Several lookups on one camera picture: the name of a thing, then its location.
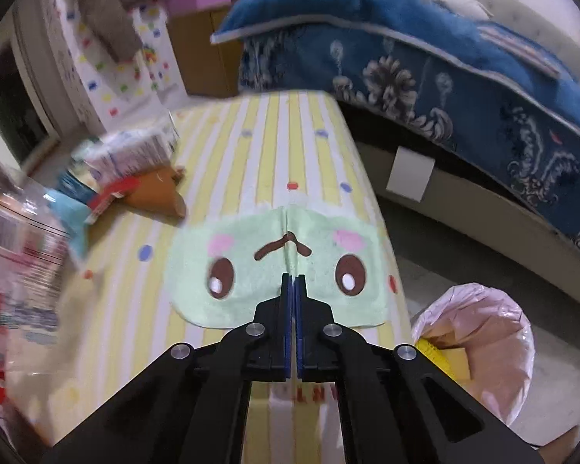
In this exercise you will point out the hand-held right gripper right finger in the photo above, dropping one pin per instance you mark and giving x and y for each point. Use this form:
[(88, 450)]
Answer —
[(299, 328)]

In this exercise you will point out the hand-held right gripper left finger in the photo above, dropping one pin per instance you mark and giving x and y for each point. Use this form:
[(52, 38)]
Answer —
[(287, 328)]

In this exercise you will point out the green face towel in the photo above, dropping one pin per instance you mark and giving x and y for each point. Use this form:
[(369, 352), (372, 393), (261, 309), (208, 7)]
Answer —
[(198, 263)]

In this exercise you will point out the yellow foam net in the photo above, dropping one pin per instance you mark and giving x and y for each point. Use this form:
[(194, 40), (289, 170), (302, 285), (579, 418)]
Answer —
[(432, 353)]

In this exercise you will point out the brown leather sheath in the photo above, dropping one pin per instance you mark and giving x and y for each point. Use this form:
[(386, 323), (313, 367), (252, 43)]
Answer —
[(159, 193)]

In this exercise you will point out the pink bag trash bin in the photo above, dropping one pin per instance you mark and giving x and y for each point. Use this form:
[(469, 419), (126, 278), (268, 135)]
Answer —
[(502, 328)]

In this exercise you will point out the white milk carton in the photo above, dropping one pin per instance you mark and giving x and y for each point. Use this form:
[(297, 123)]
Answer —
[(130, 152)]

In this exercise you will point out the yellow striped tablecloth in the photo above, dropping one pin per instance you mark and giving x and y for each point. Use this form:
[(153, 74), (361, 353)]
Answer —
[(270, 154)]

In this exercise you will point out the white paper tag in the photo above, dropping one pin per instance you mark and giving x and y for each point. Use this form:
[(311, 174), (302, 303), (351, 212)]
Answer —
[(408, 174)]

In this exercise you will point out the grey upholstered bed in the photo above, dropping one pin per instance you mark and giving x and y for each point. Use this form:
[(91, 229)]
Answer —
[(464, 222)]

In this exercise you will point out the red wrapper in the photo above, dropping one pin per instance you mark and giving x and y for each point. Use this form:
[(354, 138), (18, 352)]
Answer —
[(111, 196)]

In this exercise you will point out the teal packet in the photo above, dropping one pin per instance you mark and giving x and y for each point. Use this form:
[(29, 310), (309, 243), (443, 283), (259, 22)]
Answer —
[(70, 217)]

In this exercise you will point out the clear plastic packet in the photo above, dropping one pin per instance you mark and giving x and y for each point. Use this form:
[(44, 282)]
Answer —
[(24, 251)]

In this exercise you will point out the cardboard piece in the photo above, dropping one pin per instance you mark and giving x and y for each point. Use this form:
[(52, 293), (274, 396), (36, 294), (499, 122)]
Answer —
[(560, 449)]

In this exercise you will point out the brown wooden nightstand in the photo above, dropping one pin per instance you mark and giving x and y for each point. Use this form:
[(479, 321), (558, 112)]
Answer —
[(203, 53)]

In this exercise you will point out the polka dot fabric wardrobe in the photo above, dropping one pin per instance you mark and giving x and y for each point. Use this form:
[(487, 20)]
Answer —
[(121, 92)]

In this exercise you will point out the blue floral blanket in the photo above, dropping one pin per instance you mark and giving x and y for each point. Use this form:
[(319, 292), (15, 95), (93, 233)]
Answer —
[(319, 5)]

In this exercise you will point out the folded white cloth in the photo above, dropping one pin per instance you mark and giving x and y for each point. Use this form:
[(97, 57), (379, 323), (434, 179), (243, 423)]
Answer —
[(517, 46)]

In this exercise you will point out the white plush toy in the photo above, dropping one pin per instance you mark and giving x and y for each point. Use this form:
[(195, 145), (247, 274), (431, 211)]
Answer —
[(457, 4)]

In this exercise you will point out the brown quilted jacket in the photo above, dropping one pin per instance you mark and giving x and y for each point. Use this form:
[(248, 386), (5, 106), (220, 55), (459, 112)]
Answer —
[(106, 9)]

